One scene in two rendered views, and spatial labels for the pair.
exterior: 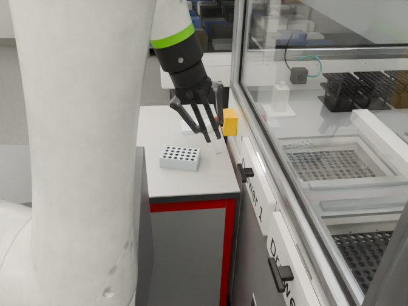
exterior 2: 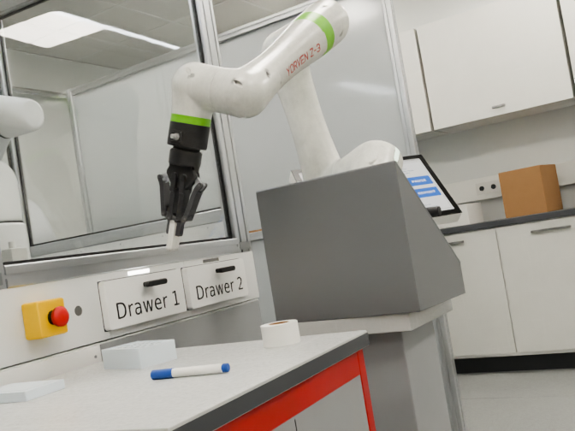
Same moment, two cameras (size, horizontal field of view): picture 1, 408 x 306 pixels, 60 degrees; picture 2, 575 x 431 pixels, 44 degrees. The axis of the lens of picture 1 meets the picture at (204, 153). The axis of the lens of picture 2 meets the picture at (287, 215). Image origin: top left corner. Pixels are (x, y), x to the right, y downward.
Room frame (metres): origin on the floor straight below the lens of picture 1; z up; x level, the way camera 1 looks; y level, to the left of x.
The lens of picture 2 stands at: (1.94, 1.12, 0.94)
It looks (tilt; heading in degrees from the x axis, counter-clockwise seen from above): 3 degrees up; 214
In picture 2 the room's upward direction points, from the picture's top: 9 degrees counter-clockwise
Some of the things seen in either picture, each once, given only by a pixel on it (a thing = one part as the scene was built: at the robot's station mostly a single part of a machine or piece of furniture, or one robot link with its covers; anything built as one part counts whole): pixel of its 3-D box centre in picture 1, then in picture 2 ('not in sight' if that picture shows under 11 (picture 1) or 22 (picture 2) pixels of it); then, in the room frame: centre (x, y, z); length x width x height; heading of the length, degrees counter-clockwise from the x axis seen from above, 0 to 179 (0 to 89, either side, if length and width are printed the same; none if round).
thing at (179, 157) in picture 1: (180, 157); (139, 354); (0.99, 0.08, 0.78); 0.12 x 0.08 x 0.04; 82
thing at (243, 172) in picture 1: (246, 172); (152, 283); (0.73, -0.11, 0.91); 0.07 x 0.04 x 0.01; 7
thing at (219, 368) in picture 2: not in sight; (189, 371); (1.12, 0.33, 0.77); 0.14 x 0.02 x 0.02; 103
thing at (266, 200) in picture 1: (255, 181); (145, 298); (0.74, -0.14, 0.87); 0.29 x 0.02 x 0.11; 7
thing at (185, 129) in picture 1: (196, 126); (18, 392); (1.22, 0.03, 0.77); 0.13 x 0.09 x 0.02; 98
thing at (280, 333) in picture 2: not in sight; (280, 333); (0.87, 0.34, 0.78); 0.07 x 0.07 x 0.04
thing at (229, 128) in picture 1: (227, 122); (45, 318); (1.06, -0.08, 0.88); 0.07 x 0.05 x 0.07; 7
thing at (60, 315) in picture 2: not in sight; (58, 316); (1.06, -0.05, 0.88); 0.04 x 0.03 x 0.04; 7
